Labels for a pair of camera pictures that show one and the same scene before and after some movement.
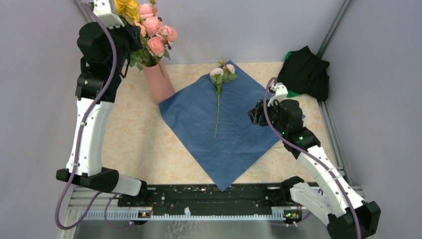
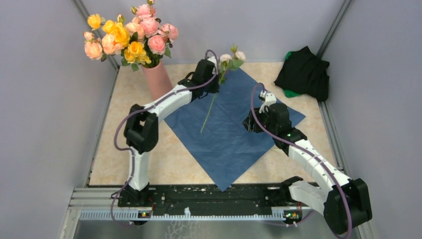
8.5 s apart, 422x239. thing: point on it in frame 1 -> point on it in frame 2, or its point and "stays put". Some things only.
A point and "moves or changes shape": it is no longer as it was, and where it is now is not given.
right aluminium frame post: (333, 29) stays put
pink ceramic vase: (159, 82) stays put
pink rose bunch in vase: (156, 38) stays put
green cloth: (290, 93) stays put
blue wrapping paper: (215, 126) stays put
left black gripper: (132, 33) -> (213, 90)
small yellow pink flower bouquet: (156, 38) moves or changes shape
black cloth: (303, 71) stays put
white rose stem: (218, 75) moves or changes shape
